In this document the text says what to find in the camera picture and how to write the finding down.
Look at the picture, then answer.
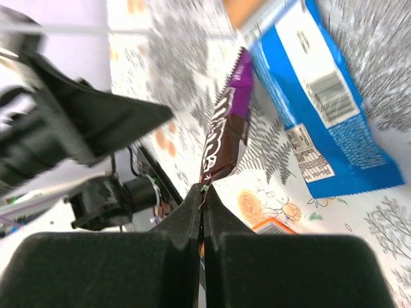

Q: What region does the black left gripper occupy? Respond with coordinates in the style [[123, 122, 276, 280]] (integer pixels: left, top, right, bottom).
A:
[[1, 31, 173, 195]]

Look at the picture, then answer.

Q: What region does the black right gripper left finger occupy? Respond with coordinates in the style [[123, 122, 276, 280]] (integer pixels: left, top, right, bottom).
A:
[[1, 184, 202, 307]]

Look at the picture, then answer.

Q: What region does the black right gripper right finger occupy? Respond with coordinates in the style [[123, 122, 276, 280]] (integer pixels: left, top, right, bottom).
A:
[[204, 188, 394, 307]]

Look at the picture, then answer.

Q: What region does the purple M&M's candy bag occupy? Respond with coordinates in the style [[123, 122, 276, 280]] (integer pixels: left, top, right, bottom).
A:
[[200, 47, 254, 185]]

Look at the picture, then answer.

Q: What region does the blue candy bar wrapper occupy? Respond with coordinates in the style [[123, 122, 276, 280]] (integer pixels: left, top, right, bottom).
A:
[[250, 1, 404, 198]]

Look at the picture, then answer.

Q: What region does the orange Scrub Daddy box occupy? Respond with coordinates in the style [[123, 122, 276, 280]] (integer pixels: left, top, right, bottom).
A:
[[252, 218, 296, 235]]

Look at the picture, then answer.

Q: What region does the white wire wooden shelf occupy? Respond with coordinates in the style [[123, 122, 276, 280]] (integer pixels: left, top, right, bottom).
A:
[[1, 1, 291, 40]]

